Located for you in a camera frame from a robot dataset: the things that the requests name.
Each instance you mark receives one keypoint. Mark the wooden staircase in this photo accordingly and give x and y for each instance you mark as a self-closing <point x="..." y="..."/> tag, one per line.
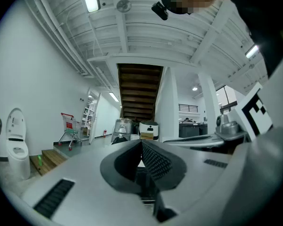
<point x="139" y="91"/>

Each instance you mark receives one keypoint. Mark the black railing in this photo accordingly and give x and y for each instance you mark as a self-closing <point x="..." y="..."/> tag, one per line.
<point x="188" y="107"/>

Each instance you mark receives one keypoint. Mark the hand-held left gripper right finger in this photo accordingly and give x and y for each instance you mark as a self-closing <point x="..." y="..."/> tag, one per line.
<point x="198" y="180"/>

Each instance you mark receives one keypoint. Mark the red fire extinguisher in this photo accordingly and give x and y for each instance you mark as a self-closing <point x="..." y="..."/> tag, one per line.
<point x="105" y="133"/>

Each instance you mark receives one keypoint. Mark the black head camera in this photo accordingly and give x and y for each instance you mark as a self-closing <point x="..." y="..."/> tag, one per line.
<point x="160" y="10"/>

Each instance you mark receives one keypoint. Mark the white smart toilet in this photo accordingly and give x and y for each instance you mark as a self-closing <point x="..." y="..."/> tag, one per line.
<point x="17" y="145"/>

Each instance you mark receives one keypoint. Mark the black cabinet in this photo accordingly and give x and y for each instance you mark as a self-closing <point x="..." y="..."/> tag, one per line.
<point x="191" y="130"/>

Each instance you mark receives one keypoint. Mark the wooden steps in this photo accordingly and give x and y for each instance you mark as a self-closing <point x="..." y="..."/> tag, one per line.
<point x="50" y="160"/>

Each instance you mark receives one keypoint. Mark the white door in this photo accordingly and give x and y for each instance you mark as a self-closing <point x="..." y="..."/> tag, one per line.
<point x="94" y="119"/>

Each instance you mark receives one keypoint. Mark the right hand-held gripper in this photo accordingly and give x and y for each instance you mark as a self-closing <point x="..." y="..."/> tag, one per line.
<point x="228" y="127"/>

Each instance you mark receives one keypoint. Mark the small cardboard box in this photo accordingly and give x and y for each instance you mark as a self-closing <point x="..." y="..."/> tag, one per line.
<point x="146" y="135"/>

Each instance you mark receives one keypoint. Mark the person's black shirt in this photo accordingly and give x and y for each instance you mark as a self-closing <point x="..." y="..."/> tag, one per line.
<point x="261" y="13"/>

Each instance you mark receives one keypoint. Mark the short ceiling light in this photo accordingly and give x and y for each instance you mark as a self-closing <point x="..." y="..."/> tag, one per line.
<point x="252" y="51"/>

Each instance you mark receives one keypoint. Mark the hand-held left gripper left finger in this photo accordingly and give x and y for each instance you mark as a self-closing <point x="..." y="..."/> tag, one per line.
<point x="85" y="173"/>

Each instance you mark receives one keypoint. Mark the plastic-wrapped grey appliance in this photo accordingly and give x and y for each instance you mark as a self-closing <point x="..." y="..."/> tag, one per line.
<point x="121" y="128"/>

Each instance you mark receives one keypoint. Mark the white black round appliance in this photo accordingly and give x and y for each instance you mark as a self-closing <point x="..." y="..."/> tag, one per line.
<point x="149" y="126"/>

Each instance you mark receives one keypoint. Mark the corridor ceiling light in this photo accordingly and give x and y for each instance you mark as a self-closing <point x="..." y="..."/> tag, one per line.
<point x="113" y="97"/>

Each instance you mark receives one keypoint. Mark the round ceiling fixture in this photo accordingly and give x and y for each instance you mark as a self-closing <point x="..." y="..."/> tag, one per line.
<point x="123" y="5"/>

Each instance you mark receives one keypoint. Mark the white storage shelves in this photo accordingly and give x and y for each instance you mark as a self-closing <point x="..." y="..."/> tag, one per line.
<point x="87" y="115"/>

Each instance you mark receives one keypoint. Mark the green bottle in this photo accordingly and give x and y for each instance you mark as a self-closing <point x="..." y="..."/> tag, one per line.
<point x="39" y="160"/>

